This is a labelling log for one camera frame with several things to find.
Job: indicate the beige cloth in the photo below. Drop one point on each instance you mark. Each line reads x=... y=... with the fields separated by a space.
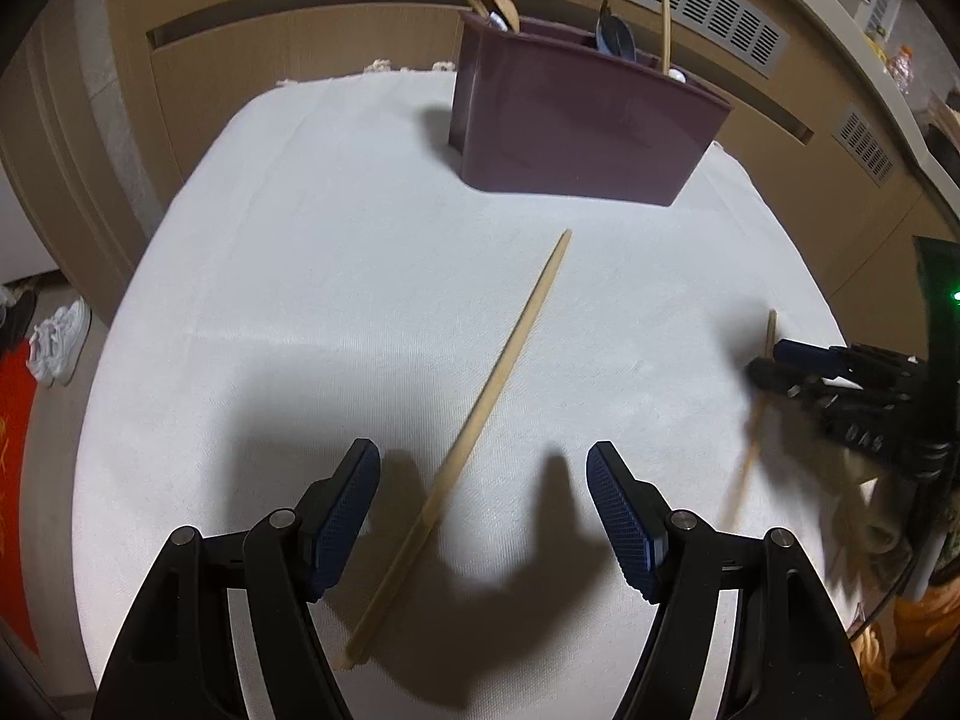
x=877 y=525

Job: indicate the wooden cabinet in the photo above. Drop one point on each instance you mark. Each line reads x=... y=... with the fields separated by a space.
x=300 y=52

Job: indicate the small grey vent grille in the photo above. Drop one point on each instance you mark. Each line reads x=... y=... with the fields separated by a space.
x=862 y=146
x=877 y=11

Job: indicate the long grey vent grille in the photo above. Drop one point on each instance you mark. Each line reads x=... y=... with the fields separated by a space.
x=720 y=7

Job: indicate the dark shoes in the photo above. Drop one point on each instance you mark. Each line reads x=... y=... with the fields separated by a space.
x=15 y=315

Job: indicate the red floor mat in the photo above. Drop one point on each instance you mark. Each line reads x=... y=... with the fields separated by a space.
x=15 y=502

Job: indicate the plastic bottle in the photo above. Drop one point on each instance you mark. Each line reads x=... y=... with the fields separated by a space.
x=900 y=67

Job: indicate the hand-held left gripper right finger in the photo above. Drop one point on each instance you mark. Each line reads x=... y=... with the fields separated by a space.
x=622 y=517

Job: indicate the white sneakers pair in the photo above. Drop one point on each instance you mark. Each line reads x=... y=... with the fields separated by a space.
x=60 y=337

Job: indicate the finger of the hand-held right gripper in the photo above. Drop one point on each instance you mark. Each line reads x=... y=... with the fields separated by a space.
x=795 y=351
x=780 y=379

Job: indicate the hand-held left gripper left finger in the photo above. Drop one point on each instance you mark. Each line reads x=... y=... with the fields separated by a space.
x=345 y=517

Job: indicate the black spoon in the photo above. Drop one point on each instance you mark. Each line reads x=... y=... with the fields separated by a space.
x=616 y=37

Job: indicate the orange patterned cloth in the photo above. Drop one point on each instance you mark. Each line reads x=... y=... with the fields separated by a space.
x=922 y=637

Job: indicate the white tablecloth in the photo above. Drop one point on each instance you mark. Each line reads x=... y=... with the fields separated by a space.
x=300 y=277

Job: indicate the silver utensil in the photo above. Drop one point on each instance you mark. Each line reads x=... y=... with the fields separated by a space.
x=677 y=76

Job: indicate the purple utensil holder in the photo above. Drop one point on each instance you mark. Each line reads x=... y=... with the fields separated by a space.
x=570 y=127

